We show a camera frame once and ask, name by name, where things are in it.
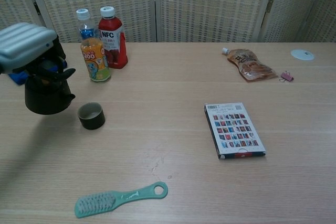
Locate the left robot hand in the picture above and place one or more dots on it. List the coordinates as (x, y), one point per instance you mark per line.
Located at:
(23, 45)

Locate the black teapot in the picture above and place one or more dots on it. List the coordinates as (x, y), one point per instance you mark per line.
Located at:
(44, 103)

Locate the blue folded cloth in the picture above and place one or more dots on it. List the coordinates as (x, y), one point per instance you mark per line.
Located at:
(18, 78)

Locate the orange Qoo juice bottle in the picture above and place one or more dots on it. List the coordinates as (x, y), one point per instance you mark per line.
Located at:
(95, 61)

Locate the red NFC juice bottle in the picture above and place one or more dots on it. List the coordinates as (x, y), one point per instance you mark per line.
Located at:
(113, 24)

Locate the dark green teacup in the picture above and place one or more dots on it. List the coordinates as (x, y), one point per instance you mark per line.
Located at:
(92, 123)

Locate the green plastic brush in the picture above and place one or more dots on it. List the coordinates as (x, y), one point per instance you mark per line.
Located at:
(97, 204)

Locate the woven folding screen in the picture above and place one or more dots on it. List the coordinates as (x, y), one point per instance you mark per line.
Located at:
(210, 6)

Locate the picture card box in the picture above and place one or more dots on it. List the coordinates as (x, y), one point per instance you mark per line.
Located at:
(233, 129)

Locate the brown sauce pouch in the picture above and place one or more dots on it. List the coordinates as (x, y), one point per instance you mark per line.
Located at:
(249, 64)

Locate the pink binder clip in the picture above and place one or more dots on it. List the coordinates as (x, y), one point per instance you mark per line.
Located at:
(287, 77)

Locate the white round lid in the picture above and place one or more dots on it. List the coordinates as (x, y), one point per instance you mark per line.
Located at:
(299, 54)

